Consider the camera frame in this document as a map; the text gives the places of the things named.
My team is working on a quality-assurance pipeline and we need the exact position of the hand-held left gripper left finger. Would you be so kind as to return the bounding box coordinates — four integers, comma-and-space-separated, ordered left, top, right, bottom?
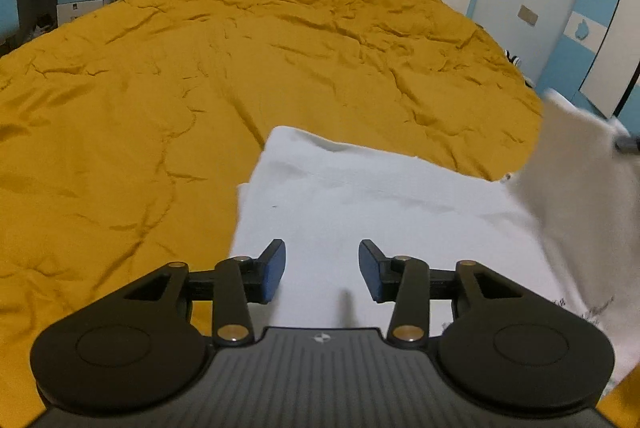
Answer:
120, 239, 287, 348

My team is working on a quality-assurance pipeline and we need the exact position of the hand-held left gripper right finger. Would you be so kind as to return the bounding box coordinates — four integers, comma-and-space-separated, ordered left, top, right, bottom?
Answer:
359, 239, 526, 345

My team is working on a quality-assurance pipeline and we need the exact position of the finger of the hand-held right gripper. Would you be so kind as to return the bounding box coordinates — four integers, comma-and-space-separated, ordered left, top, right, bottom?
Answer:
612, 133, 640, 157

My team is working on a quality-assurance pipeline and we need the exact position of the white printed sweatshirt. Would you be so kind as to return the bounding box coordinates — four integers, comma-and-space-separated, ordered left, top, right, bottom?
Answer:
230, 88, 640, 389

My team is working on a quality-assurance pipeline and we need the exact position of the black framed mirror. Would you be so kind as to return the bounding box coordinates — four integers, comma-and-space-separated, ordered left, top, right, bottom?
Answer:
579, 0, 640, 119

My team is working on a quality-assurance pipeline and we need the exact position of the blue and white wardrobe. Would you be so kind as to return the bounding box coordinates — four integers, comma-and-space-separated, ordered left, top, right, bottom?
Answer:
537, 0, 640, 119

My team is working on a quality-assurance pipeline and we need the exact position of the yellow quilted bedspread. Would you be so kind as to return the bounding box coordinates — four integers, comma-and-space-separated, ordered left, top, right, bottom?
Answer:
0, 0, 640, 428

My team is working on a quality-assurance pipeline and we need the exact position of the blue chair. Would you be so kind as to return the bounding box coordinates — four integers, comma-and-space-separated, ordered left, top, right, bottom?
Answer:
0, 0, 23, 44

